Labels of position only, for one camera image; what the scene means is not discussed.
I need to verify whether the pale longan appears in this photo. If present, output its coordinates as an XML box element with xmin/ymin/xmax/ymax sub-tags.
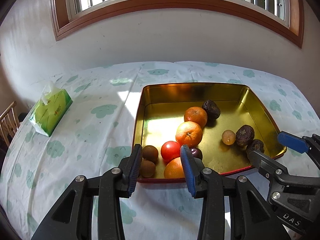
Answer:
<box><xmin>221</xmin><ymin>129</ymin><xmax>236</xmax><ymax>146</ymax></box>

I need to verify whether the small dark wrinkled fruit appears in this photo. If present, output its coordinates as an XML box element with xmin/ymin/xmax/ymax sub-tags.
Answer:
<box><xmin>246</xmin><ymin>139</ymin><xmax>265</xmax><ymax>157</ymax></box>

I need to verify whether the dark purple plum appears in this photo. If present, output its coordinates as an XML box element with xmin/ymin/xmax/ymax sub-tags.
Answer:
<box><xmin>190</xmin><ymin>147</ymin><xmax>203</xmax><ymax>160</ymax></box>

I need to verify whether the brown longan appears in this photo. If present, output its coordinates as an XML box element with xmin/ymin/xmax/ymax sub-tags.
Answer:
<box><xmin>140</xmin><ymin>160</ymin><xmax>156</xmax><ymax>178</ymax></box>

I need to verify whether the dark wrinkled passion fruit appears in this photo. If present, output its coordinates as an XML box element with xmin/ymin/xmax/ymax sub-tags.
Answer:
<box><xmin>235</xmin><ymin>125</ymin><xmax>255</xmax><ymax>147</ymax></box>

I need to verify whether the red toffee tin box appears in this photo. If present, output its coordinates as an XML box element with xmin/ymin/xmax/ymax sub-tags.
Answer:
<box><xmin>133</xmin><ymin>83</ymin><xmax>286</xmax><ymax>184</ymax></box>

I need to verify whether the orange mandarin back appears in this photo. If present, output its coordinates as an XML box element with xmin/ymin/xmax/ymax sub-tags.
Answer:
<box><xmin>184</xmin><ymin>107</ymin><xmax>208</xmax><ymax>128</ymax></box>

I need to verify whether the large dark passion fruit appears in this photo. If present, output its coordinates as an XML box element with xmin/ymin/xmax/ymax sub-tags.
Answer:
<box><xmin>202</xmin><ymin>100</ymin><xmax>221</xmax><ymax>121</ymax></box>

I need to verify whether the green tissue pack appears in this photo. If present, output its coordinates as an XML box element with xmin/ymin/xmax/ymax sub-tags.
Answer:
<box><xmin>29</xmin><ymin>81</ymin><xmax>73</xmax><ymax>137</ymax></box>

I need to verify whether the orange mandarin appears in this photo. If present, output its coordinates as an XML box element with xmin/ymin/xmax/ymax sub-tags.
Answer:
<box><xmin>164</xmin><ymin>157</ymin><xmax>185</xmax><ymax>179</ymax></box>
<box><xmin>175</xmin><ymin>121</ymin><xmax>203</xmax><ymax>147</ymax></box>
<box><xmin>184</xmin><ymin>107</ymin><xmax>208</xmax><ymax>128</ymax></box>

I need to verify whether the brown wooden window frame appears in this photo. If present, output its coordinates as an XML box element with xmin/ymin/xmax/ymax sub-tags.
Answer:
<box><xmin>49</xmin><ymin>0</ymin><xmax>304</xmax><ymax>48</ymax></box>

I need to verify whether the orange mandarin front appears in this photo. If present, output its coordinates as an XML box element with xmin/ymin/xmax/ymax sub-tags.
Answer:
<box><xmin>175</xmin><ymin>121</ymin><xmax>203</xmax><ymax>147</ymax></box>

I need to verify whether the tan longan top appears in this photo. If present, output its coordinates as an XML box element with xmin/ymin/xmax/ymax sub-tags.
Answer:
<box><xmin>142</xmin><ymin>145</ymin><xmax>158</xmax><ymax>164</ymax></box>

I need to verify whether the wooden chair left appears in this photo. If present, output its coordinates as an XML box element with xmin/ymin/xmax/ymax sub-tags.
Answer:
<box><xmin>0</xmin><ymin>101</ymin><xmax>20</xmax><ymax>147</ymax></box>

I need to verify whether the red tomato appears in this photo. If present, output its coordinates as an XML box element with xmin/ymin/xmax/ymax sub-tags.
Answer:
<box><xmin>161</xmin><ymin>141</ymin><xmax>181</xmax><ymax>163</ymax></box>

